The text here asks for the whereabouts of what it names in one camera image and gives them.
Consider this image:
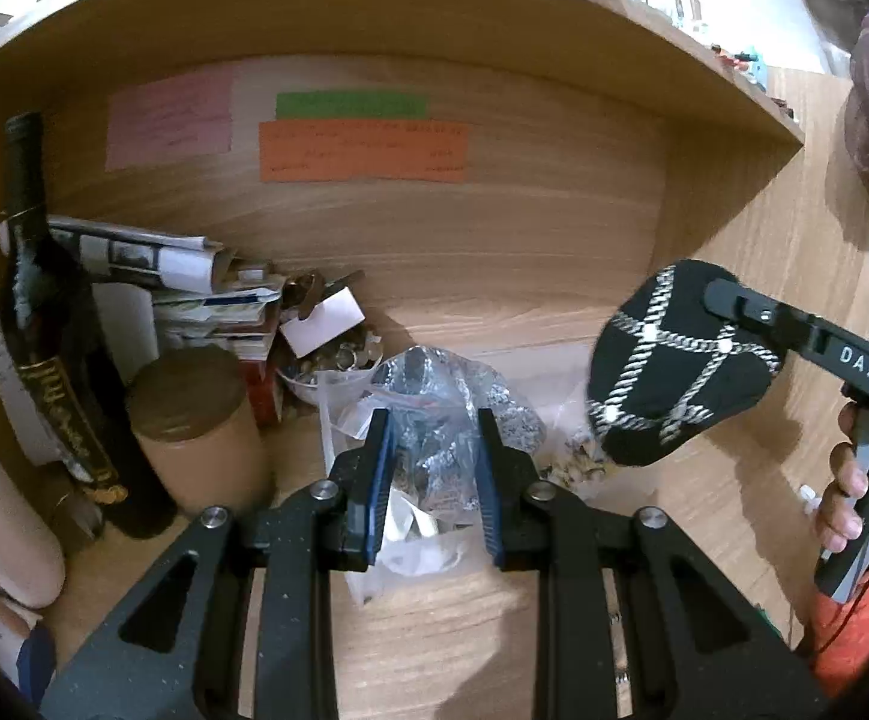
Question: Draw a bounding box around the floral fabric scrunchie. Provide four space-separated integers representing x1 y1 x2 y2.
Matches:
535 427 609 502

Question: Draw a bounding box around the black white patterned cloth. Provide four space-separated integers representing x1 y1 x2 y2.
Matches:
586 260 784 466

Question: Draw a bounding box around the person's right hand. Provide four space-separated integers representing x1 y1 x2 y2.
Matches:
812 442 869 553

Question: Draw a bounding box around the clear plastic bin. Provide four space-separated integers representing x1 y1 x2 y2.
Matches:
316 344 652 605

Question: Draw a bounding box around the white bowl of coins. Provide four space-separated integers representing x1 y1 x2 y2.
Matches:
277 340 384 406

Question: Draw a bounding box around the red small box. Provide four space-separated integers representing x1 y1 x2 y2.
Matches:
239 361 283 429

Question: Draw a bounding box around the white card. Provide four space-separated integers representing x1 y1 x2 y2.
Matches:
280 288 364 358

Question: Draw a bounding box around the brown cardboard canister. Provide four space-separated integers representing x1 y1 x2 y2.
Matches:
127 346 275 518

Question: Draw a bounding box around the stack of papers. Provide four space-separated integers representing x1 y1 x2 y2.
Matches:
151 266 286 362

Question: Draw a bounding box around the orange sticky note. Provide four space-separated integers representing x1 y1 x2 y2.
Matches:
259 119 471 182

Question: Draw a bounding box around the dark wine bottle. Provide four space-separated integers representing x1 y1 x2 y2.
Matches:
0 112 178 539

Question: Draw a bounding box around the green sticky note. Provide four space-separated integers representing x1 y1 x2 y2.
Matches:
275 89 428 121

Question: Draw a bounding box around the white blue box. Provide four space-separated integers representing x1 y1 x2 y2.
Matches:
0 598 57 709

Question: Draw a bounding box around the pink sticky note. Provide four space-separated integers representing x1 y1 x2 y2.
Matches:
106 65 234 172

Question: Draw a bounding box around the wooden shelf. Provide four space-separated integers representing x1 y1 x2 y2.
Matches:
0 0 802 143

